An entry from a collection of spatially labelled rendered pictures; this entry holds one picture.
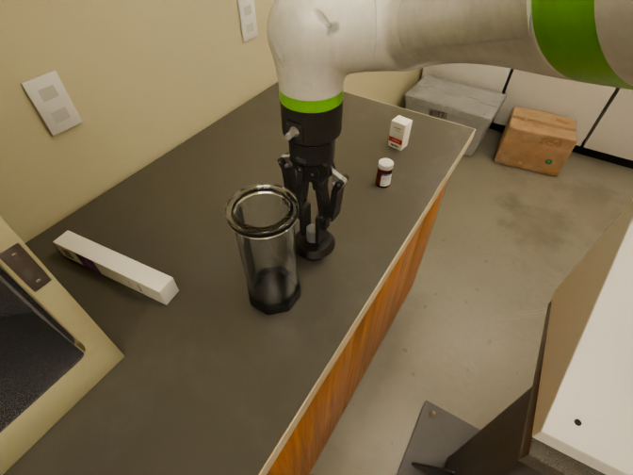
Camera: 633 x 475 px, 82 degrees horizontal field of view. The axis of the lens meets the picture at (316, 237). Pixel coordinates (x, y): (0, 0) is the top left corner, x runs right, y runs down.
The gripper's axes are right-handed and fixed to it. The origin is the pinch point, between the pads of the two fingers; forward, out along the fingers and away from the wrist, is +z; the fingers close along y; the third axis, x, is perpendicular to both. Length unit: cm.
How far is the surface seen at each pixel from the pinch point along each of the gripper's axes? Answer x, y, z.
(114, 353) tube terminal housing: -38.0, -14.0, 5.1
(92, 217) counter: -19, -49, 8
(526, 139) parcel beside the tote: 204, 32, 81
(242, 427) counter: -35.0, 9.9, 7.7
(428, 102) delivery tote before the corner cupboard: 197, -34, 70
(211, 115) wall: 30, -57, 8
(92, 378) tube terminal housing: -42.4, -14.0, 5.8
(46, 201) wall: -23, -57, 4
